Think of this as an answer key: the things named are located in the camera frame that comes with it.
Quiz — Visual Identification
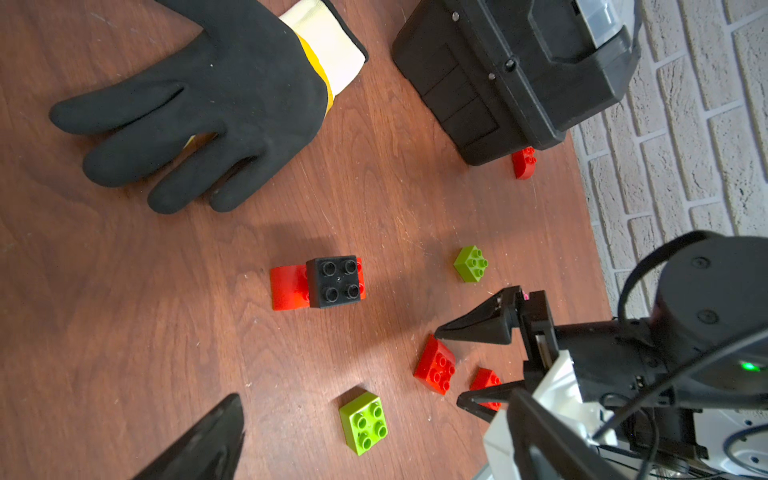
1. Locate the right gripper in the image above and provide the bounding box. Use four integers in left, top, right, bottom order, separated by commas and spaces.
434, 286, 660, 423

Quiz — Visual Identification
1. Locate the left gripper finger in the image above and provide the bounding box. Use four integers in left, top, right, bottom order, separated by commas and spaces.
134, 393, 245, 480

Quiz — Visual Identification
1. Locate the green lego brick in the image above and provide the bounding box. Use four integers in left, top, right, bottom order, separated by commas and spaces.
339, 391, 389, 456
453, 246, 489, 283

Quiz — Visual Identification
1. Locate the black lego brick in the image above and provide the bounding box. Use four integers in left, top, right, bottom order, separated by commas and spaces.
305, 256, 362, 309

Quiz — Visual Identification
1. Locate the small red lego brick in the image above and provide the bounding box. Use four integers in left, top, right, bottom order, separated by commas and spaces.
270, 257, 366, 311

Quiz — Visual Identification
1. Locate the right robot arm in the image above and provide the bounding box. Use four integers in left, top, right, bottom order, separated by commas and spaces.
435, 231, 767, 479

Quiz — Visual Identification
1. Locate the red lego brick front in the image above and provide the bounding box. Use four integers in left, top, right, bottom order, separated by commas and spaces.
470, 368, 501, 411

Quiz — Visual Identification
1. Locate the black plastic toolbox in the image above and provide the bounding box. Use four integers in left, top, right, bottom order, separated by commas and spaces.
392, 0, 642, 166

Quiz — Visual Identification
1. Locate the black work glove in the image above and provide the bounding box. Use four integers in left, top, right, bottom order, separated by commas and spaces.
49, 1, 368, 214

